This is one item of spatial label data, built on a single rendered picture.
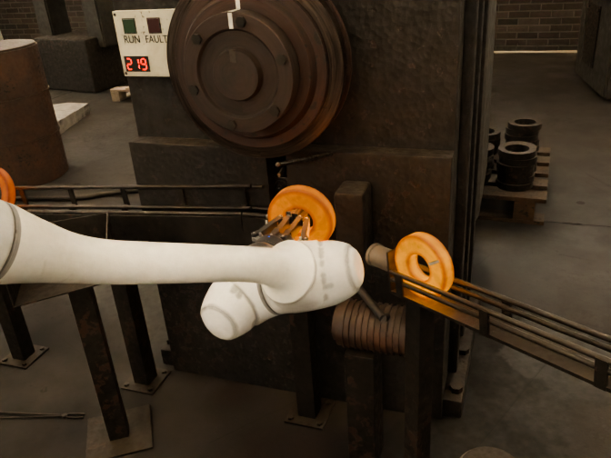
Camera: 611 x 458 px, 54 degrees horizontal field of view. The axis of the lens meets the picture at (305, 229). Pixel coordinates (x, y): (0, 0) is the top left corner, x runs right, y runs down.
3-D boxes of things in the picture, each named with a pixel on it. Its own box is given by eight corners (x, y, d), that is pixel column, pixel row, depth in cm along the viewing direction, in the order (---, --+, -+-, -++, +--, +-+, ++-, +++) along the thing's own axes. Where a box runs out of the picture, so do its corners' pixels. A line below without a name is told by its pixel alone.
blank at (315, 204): (266, 183, 137) (261, 189, 134) (332, 184, 131) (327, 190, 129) (277, 243, 144) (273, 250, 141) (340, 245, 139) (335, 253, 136)
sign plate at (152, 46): (128, 74, 178) (115, 10, 170) (206, 75, 170) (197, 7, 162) (124, 76, 176) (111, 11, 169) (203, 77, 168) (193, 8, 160)
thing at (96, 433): (71, 423, 200) (10, 228, 168) (152, 404, 205) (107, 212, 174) (67, 470, 182) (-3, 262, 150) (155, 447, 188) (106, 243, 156)
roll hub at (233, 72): (201, 125, 156) (185, 10, 143) (304, 129, 147) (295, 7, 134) (191, 132, 151) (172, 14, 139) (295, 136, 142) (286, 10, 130)
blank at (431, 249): (421, 299, 145) (411, 304, 143) (395, 240, 146) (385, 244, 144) (465, 287, 132) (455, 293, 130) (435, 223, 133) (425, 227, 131)
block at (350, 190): (346, 254, 175) (344, 177, 164) (374, 257, 172) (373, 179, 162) (336, 273, 166) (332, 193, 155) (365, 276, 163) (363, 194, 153)
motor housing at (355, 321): (349, 434, 187) (343, 287, 163) (421, 450, 180) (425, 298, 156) (337, 467, 176) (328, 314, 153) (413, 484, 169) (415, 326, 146)
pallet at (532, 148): (318, 204, 346) (314, 130, 326) (359, 156, 413) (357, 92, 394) (543, 225, 304) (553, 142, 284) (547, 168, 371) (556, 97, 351)
